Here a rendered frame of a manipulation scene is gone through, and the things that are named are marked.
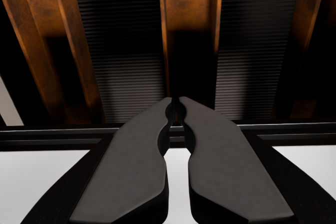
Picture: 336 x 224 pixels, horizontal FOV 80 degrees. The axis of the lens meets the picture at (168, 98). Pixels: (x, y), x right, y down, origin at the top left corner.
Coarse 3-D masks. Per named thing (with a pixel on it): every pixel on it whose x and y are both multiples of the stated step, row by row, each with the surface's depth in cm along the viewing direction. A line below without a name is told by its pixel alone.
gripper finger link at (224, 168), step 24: (192, 120) 10; (216, 120) 9; (192, 144) 9; (216, 144) 8; (240, 144) 8; (192, 168) 7; (216, 168) 7; (240, 168) 7; (264, 168) 7; (192, 192) 6; (216, 192) 6; (240, 192) 6; (264, 192) 6; (192, 216) 7; (216, 216) 6; (240, 216) 6; (264, 216) 5; (288, 216) 5
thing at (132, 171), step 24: (144, 120) 10; (168, 120) 11; (120, 144) 8; (144, 144) 8; (168, 144) 10; (96, 168) 7; (120, 168) 7; (144, 168) 7; (96, 192) 6; (120, 192) 6; (144, 192) 6; (168, 192) 8; (72, 216) 6; (96, 216) 6; (120, 216) 6; (144, 216) 6
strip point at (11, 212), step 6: (0, 186) 26; (0, 192) 27; (0, 198) 27; (6, 198) 27; (0, 204) 28; (6, 204) 28; (12, 204) 28; (0, 210) 29; (6, 210) 29; (12, 210) 29; (0, 216) 29; (6, 216) 29; (12, 216) 29; (18, 216) 29; (0, 222) 30; (6, 222) 30; (12, 222) 30; (18, 222) 30
